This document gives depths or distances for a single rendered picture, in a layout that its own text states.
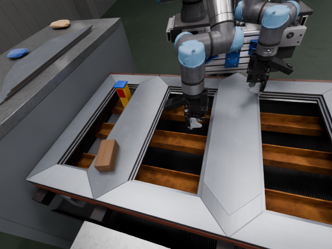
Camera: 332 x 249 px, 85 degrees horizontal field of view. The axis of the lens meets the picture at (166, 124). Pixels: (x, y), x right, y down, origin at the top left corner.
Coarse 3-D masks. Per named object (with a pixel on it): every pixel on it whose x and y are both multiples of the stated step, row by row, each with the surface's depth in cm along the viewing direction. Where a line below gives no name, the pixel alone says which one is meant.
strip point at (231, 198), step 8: (208, 184) 60; (216, 184) 60; (216, 192) 58; (224, 192) 58; (232, 192) 57; (240, 192) 57; (248, 192) 57; (256, 192) 56; (224, 200) 56; (232, 200) 56; (240, 200) 56; (248, 200) 55; (224, 208) 55; (232, 208) 54
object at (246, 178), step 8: (208, 168) 64; (216, 168) 64; (224, 168) 63; (232, 168) 63; (240, 168) 62; (248, 168) 62; (208, 176) 62; (216, 176) 62; (224, 176) 61; (232, 176) 61; (240, 176) 60; (248, 176) 60; (256, 176) 60; (224, 184) 59; (232, 184) 59; (240, 184) 59; (248, 184) 58; (256, 184) 58
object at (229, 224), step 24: (168, 96) 97; (216, 96) 90; (264, 96) 86; (288, 96) 84; (312, 96) 80; (72, 144) 82; (144, 144) 77; (264, 192) 58; (216, 216) 54; (240, 216) 53; (288, 216) 52
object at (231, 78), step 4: (232, 76) 97; (236, 76) 96; (240, 76) 96; (244, 76) 95; (224, 80) 96; (228, 80) 95; (232, 80) 95; (236, 80) 94; (240, 80) 94; (244, 80) 93
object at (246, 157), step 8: (216, 144) 70; (208, 152) 68; (216, 152) 68; (224, 152) 67; (232, 152) 67; (240, 152) 66; (248, 152) 66; (256, 152) 65; (208, 160) 66; (216, 160) 66; (224, 160) 65; (232, 160) 65; (240, 160) 64; (248, 160) 64; (256, 160) 63; (256, 168) 61
